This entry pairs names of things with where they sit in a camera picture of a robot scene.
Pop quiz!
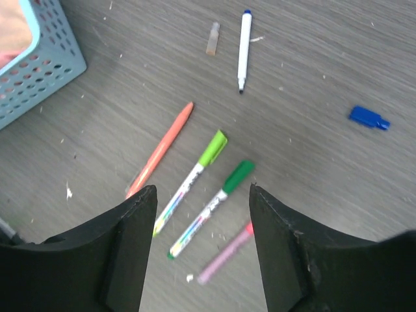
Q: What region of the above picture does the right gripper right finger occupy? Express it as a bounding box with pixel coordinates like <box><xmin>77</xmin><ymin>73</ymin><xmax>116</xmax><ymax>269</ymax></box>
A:
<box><xmin>249</xmin><ymin>185</ymin><xmax>415</xmax><ymax>311</ymax></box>

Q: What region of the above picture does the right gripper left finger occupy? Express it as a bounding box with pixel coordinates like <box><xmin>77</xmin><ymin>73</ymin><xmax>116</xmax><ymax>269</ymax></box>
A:
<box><xmin>1</xmin><ymin>185</ymin><xmax>157</xmax><ymax>311</ymax></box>

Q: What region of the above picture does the pink highlighter pen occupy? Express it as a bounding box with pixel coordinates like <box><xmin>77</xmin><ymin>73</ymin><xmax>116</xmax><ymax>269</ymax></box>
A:
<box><xmin>197</xmin><ymin>222</ymin><xmax>254</xmax><ymax>285</ymax></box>

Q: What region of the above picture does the orange slim pen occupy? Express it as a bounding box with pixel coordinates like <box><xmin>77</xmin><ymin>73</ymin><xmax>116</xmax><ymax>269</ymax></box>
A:
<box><xmin>125</xmin><ymin>102</ymin><xmax>194</xmax><ymax>199</ymax></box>

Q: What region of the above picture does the white marker green end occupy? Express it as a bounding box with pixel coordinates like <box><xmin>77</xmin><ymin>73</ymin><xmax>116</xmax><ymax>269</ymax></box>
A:
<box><xmin>167</xmin><ymin>160</ymin><xmax>255</xmax><ymax>259</ymax></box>

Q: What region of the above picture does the white marker lime end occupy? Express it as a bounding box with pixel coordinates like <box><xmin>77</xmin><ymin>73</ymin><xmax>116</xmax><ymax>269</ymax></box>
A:
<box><xmin>153</xmin><ymin>130</ymin><xmax>228</xmax><ymax>236</ymax></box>

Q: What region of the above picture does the small clear pen cap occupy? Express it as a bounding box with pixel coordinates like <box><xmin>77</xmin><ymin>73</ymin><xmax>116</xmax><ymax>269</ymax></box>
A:
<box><xmin>206</xmin><ymin>22</ymin><xmax>220</xmax><ymax>56</ymax></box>

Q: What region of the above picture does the white marker blue end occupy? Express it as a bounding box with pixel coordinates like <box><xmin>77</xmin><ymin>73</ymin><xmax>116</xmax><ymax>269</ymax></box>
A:
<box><xmin>237</xmin><ymin>10</ymin><xmax>252</xmax><ymax>94</ymax></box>

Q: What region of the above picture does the blue pen cap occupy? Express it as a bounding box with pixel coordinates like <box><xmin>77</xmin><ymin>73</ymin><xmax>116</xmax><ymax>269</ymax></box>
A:
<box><xmin>348</xmin><ymin>105</ymin><xmax>390</xmax><ymax>131</ymax></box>

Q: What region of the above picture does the light blue plastic basket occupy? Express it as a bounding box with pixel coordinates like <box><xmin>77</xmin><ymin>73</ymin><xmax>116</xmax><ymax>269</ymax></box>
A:
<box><xmin>1</xmin><ymin>0</ymin><xmax>87</xmax><ymax>128</ymax></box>

